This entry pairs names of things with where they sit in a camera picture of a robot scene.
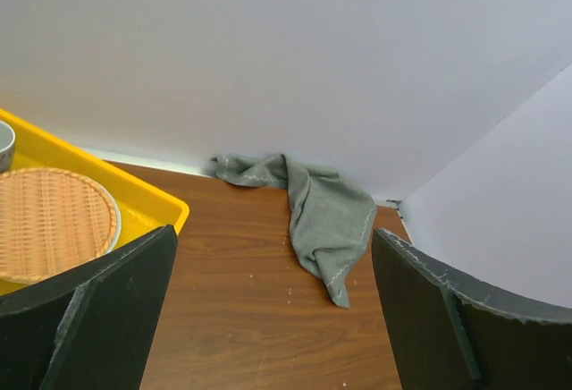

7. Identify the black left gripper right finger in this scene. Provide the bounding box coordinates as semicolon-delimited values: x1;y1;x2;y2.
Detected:
372;229;571;389

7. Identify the white ceramic cup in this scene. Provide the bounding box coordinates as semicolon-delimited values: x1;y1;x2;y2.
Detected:
0;121;16;174

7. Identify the grey cloth napkin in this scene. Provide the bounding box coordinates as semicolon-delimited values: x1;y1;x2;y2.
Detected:
213;154;377;309

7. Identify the yellow plastic tray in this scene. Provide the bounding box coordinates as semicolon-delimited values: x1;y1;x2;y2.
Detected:
1;111;189;294

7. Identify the woven wicker plate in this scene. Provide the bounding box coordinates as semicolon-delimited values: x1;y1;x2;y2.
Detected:
1;167;122;284

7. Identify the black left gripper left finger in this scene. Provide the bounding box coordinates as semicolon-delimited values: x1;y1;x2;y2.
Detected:
1;225;178;389

